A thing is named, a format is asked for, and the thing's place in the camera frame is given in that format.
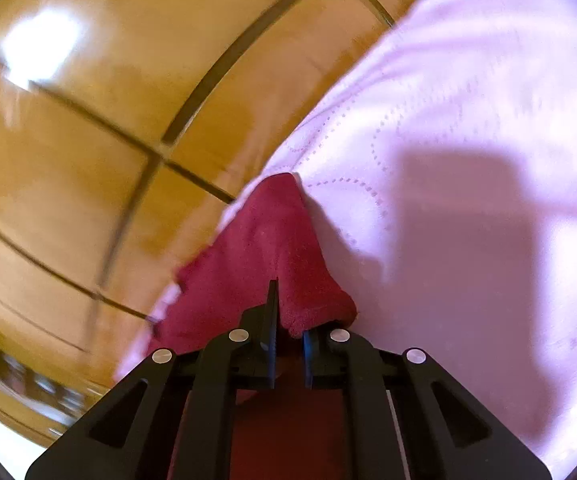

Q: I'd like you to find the dark red knit garment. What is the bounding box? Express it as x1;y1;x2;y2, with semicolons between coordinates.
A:
147;174;357;479

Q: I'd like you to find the pink quilted bedspread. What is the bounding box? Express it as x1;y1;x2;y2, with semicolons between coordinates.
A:
117;0;577;479

